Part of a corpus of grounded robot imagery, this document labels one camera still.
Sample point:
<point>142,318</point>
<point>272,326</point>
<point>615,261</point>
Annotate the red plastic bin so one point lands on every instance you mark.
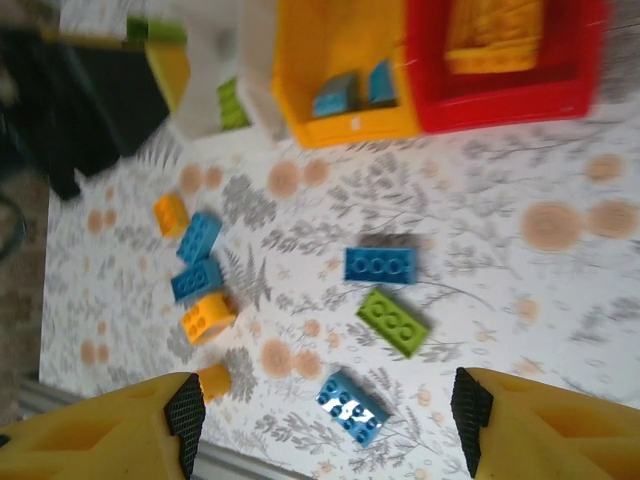
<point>425,75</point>

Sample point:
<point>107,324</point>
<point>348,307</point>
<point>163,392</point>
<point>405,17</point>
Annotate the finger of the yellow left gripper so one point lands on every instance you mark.
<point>85,39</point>
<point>170,75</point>

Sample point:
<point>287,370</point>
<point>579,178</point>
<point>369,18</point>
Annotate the floral table cover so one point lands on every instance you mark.
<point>475,240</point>

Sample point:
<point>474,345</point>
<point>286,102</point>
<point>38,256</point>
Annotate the orange rounded lego piece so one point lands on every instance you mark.
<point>216,383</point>
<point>207,318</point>

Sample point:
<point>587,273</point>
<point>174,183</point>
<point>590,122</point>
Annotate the white plastic bin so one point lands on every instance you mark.
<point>210,55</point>

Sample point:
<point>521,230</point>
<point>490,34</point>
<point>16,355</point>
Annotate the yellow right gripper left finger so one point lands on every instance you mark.
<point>100,440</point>

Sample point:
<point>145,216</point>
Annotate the small green lego brick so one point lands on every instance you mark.
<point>232,106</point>

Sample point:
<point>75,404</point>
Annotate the blue lego brick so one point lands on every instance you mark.
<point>353,408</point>
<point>197,281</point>
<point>382,85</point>
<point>200,238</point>
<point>332,98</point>
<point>380,265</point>

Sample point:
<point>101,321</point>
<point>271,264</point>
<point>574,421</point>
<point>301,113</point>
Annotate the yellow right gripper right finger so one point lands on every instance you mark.
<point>550,435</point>

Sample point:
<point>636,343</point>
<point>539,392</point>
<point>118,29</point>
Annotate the yellow plastic bin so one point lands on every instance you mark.
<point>300,55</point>

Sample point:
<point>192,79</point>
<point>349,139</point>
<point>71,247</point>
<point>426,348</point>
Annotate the orange long lego brick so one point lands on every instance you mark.
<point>490,61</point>

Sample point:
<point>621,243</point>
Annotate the small orange lego brick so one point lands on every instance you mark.
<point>171,216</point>

